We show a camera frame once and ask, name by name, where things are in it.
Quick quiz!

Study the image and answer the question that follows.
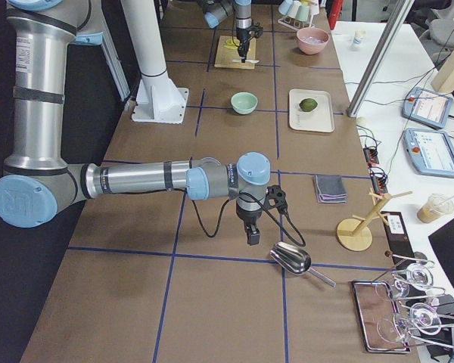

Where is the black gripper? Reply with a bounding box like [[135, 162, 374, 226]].
[[236, 24, 262, 63], [236, 185, 286, 246]]

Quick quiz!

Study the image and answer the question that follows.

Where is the white plastic spoon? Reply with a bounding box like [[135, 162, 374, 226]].
[[232, 59, 260, 64]]

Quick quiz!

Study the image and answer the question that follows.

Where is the mint green bowl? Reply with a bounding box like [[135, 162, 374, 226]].
[[231, 92, 258, 115]]

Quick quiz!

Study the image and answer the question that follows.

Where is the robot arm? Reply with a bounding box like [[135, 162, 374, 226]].
[[196, 0, 263, 64], [0, 1, 123, 250]]

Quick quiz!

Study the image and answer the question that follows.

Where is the pink bowl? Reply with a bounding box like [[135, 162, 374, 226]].
[[296, 27, 330, 55]]

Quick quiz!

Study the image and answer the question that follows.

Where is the lower lemon slice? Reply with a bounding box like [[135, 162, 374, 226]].
[[224, 43, 238, 50]]

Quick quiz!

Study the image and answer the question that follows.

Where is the bamboo cutting board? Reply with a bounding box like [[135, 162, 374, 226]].
[[214, 36, 257, 70]]

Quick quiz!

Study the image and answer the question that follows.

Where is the shiny metal scoop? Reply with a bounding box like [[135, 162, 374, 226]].
[[269, 241, 336, 287]]

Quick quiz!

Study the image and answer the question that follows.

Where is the clear cup rack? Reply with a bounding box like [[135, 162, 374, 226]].
[[277, 14, 313, 29]]

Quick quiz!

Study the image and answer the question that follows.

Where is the blue cup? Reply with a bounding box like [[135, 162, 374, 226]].
[[278, 0, 293, 15]]

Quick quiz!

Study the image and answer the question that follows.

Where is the white cup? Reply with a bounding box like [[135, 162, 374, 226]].
[[286, 0, 301, 18]]

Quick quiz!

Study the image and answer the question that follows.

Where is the clear ice cubes pile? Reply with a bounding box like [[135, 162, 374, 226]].
[[300, 36, 325, 45]]

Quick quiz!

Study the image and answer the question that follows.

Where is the green cup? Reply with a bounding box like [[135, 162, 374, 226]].
[[295, 3, 309, 23]]

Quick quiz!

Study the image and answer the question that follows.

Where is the green avocado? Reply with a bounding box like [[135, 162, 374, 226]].
[[299, 98, 319, 113]]

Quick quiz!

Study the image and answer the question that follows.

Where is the cream rabbit tray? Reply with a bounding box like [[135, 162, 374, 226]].
[[289, 88, 334, 133]]

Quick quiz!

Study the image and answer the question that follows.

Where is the grey folded cloth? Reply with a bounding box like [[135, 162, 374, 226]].
[[314, 175, 347, 203]]

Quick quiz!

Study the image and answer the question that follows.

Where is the wooden stand with round base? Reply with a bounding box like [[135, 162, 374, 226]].
[[336, 189, 412, 252]]

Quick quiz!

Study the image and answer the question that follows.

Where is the paper cup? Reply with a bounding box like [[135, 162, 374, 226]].
[[351, 29, 366, 51]]

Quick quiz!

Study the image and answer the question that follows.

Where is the black power strip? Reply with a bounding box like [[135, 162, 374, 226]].
[[362, 146, 379, 166]]

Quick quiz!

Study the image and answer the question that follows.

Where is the black framed tray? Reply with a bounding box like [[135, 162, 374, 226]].
[[351, 280, 411, 355]]

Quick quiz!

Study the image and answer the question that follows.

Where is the upper clear glass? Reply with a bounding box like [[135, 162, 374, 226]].
[[393, 263, 434, 296]]

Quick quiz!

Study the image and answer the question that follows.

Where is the clear glass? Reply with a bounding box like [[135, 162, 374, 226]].
[[393, 263, 434, 296], [376, 302, 442, 343]]

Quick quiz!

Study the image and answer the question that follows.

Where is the far teach pendant tablet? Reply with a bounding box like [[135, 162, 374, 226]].
[[402, 87, 452, 129]]

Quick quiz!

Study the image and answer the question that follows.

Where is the teach pendant tablet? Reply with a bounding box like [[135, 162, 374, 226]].
[[403, 129, 454, 178], [402, 87, 452, 129]]

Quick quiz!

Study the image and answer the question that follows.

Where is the iced coffee cup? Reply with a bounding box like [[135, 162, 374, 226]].
[[417, 194, 454, 223]]

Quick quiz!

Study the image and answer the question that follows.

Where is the lower clear glass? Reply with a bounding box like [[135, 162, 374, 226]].
[[376, 302, 442, 343]]

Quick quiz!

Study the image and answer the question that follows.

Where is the near teach pendant tablet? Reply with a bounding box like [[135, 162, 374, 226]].
[[403, 129, 454, 178]]

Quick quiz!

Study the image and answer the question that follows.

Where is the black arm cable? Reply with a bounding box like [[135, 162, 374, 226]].
[[191, 188, 306, 249]]

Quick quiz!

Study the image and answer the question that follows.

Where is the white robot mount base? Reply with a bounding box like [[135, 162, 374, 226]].
[[121, 0, 189, 124]]

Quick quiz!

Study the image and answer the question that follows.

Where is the aluminium frame post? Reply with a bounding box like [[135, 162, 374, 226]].
[[347, 0, 415, 118]]

